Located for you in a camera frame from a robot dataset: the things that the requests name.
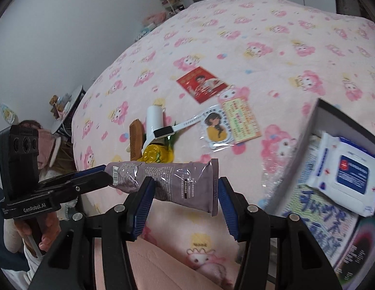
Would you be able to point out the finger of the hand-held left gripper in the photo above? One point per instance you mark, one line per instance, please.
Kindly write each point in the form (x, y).
(90, 182)
(84, 173)

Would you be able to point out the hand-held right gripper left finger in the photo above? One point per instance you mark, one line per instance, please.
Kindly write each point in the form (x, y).
(142, 211)

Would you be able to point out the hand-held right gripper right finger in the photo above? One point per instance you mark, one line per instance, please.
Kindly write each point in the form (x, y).
(228, 211)

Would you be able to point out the purple cream tube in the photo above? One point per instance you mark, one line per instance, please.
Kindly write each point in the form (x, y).
(181, 181)

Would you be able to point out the black cardboard box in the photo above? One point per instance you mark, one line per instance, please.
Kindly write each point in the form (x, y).
(296, 163)

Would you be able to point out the person's left forearm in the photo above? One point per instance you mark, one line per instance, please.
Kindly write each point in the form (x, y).
(9, 235)

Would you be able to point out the person's left hand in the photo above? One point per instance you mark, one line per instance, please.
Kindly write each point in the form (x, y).
(50, 232)

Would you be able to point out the printed plastic bottle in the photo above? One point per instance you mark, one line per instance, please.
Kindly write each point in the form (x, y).
(7, 113)

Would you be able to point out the gold foil wrapped item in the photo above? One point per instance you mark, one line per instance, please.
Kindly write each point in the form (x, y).
(154, 155)

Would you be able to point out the brown wooden comb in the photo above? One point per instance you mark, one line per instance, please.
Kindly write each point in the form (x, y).
(137, 139)

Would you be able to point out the dark round side table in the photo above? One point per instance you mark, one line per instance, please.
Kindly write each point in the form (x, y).
(69, 108)

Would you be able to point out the watch with white band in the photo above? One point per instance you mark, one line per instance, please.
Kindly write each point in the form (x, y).
(163, 132)

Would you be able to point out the cartoon girl sticker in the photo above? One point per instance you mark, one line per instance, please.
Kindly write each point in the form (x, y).
(216, 127)

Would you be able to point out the white cylindrical tube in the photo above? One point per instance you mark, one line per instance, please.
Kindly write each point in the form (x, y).
(154, 117)

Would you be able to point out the yellow green printed card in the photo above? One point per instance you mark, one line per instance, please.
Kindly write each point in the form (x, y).
(240, 117)

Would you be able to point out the white blue wet wipes pack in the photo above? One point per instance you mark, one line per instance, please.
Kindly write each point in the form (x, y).
(347, 169)

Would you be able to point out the red photo card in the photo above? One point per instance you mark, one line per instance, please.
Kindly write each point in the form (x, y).
(199, 84)

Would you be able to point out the black flat product box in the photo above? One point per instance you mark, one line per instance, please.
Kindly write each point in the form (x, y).
(362, 247)

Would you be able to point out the pink printed blanket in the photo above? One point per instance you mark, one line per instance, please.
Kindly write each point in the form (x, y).
(235, 36)

